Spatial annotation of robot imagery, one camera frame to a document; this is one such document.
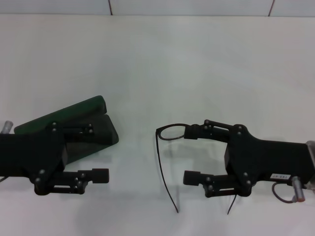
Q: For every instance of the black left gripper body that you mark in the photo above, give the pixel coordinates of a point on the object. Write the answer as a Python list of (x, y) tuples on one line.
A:
[(29, 152)]

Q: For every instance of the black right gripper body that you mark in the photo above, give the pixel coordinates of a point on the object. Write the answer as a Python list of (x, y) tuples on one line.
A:
[(265, 159)]

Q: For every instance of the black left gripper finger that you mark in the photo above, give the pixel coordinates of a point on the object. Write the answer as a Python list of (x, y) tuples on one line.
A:
[(99, 175), (76, 129)]

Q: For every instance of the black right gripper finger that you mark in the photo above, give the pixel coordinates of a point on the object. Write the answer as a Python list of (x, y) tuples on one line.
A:
[(193, 177), (194, 132)]

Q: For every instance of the green glasses case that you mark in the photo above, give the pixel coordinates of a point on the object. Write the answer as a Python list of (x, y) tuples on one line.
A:
[(81, 108)]

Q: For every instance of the black glasses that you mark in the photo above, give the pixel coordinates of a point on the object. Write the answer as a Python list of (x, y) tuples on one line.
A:
[(161, 137)]

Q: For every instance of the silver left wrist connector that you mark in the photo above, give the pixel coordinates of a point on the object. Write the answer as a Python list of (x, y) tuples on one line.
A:
[(7, 126)]

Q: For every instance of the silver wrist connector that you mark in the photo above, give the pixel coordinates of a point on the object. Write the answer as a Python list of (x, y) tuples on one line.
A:
[(298, 189), (7, 126)]

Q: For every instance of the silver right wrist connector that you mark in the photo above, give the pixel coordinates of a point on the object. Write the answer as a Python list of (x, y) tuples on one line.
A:
[(298, 189)]

